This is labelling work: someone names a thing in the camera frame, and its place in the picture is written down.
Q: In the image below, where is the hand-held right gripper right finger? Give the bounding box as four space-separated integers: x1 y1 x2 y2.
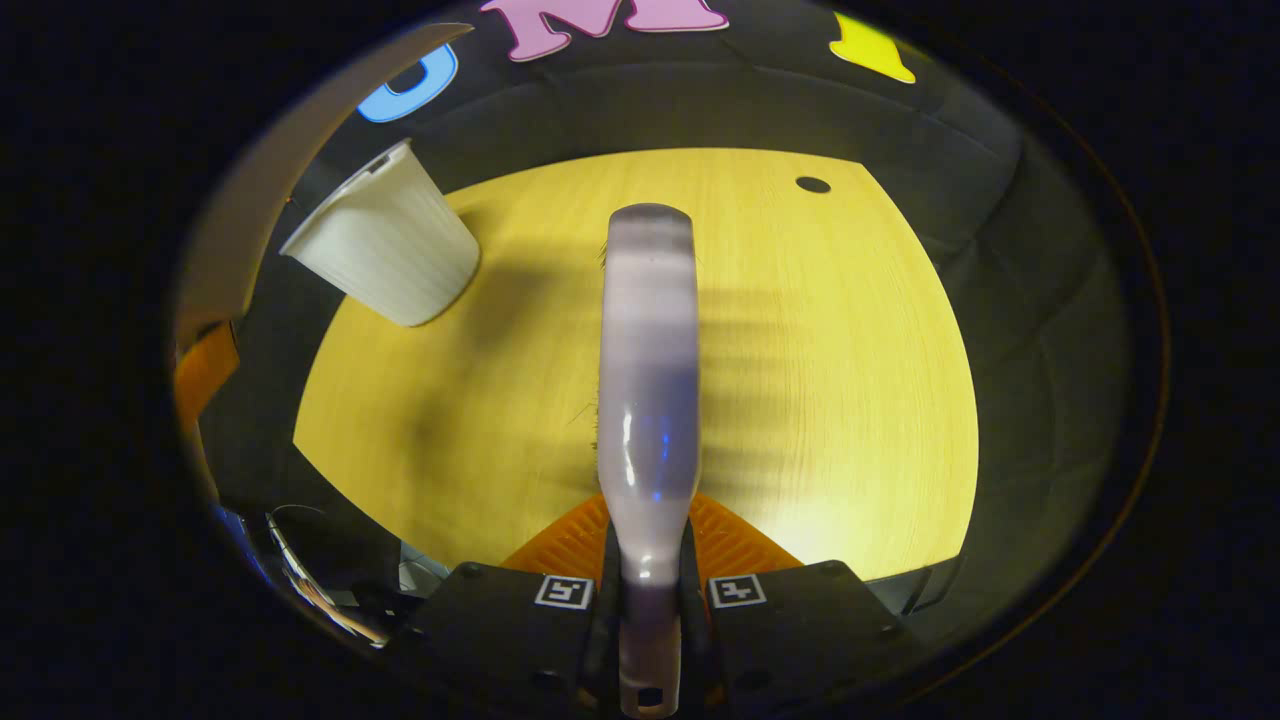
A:
683 493 906 701

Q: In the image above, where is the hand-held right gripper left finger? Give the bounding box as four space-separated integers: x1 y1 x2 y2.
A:
398 493 619 706

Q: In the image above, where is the white ribbed garbage bin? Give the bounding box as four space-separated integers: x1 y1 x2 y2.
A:
279 138 482 329

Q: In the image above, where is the small grey broom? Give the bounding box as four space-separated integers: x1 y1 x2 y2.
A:
594 203 702 719

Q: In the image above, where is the yellow wooden desktop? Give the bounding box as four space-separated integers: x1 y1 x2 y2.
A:
293 148 980 583

